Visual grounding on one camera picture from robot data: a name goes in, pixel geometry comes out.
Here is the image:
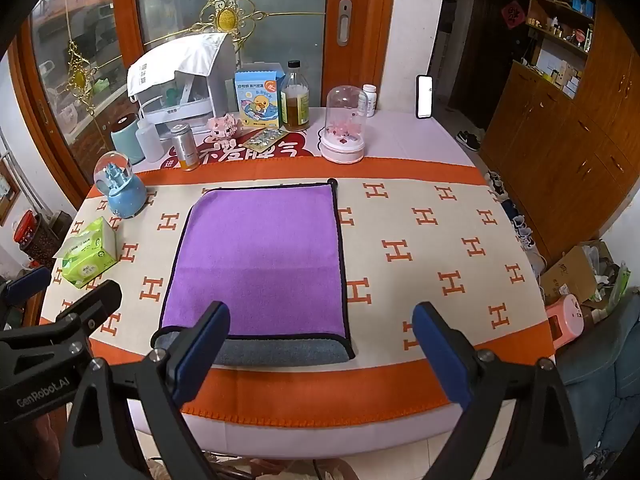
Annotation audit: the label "metal can with orange label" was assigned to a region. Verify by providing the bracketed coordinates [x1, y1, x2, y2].
[170, 122, 200, 172]

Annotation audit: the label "blue armchair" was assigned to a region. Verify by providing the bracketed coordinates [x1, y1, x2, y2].
[554, 285, 640, 480]

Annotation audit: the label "large gold door ornament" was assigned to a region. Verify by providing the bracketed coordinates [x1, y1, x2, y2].
[190, 0, 264, 42]

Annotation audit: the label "wooden framed glass door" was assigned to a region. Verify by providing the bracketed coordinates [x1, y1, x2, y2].
[9, 0, 399, 203]

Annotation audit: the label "white plastic bottle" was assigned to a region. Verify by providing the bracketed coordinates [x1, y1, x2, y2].
[136, 119, 164, 162]

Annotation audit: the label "white sneakers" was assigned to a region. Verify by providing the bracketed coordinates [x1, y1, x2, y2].
[484, 170, 507, 197]

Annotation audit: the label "glass bottle with amber liquid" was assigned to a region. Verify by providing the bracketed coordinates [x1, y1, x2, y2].
[280, 60, 312, 132]

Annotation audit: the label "blue snow globe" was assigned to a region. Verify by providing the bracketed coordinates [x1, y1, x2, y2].
[94, 150, 148, 219]

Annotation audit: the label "pink dome music box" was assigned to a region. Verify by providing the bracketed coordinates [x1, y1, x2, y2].
[319, 85, 366, 165]

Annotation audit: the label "red door decoration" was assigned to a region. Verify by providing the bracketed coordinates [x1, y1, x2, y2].
[501, 2, 525, 31]

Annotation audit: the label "small gold door ornament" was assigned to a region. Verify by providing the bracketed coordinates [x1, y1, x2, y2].
[62, 41, 99, 112]

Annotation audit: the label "blue box with duck print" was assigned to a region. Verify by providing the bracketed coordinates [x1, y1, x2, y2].
[234, 69, 286, 132]

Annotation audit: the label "orange and cream patterned blanket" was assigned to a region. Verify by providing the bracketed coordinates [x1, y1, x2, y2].
[39, 162, 557, 427]

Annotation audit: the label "dark wooden entry door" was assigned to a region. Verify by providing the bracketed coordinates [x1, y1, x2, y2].
[449, 0, 534, 132]

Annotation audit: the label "green tissue pack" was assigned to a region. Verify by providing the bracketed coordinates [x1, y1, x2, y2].
[54, 216, 120, 289]

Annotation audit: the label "purple towel with black edge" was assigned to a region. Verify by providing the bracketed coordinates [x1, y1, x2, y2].
[152, 179, 356, 367]

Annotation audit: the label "wooden cabinet with shelves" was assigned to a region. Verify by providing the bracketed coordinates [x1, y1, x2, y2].
[481, 0, 640, 267]

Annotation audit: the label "pill blister pack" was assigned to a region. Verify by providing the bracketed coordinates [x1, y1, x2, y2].
[243, 128, 290, 150]

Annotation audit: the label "pink toy pig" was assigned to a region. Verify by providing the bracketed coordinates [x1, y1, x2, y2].
[207, 114, 240, 140]

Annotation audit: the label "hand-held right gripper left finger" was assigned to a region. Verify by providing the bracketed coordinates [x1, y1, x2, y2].
[60, 301, 232, 480]

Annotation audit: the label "teal cylinder humidifier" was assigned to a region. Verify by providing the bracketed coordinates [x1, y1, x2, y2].
[110, 114, 146, 166]

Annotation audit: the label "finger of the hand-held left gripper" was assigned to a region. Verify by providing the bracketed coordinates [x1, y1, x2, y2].
[52, 280, 124, 341]
[0, 266, 53, 312]

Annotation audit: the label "white cloth cover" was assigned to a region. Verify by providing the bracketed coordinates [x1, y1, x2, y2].
[126, 32, 226, 102]

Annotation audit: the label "cardboard box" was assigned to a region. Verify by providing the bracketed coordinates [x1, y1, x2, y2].
[539, 240, 627, 312]

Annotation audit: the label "black sneaker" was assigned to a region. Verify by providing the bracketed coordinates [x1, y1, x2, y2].
[455, 130, 484, 153]

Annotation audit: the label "white countertop appliance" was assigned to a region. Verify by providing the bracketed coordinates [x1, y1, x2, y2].
[138, 35, 237, 127]

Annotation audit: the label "pink stool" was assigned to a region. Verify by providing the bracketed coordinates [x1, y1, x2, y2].
[544, 294, 585, 349]

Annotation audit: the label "silver door handle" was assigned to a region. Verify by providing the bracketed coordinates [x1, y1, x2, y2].
[336, 0, 353, 47]

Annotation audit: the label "smartphone with lit screen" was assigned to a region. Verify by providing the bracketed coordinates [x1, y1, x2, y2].
[415, 74, 434, 120]

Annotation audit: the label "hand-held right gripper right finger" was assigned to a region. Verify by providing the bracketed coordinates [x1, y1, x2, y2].
[411, 302, 586, 480]

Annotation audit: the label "red lidded jar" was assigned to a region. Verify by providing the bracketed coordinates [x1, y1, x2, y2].
[13, 210, 44, 252]

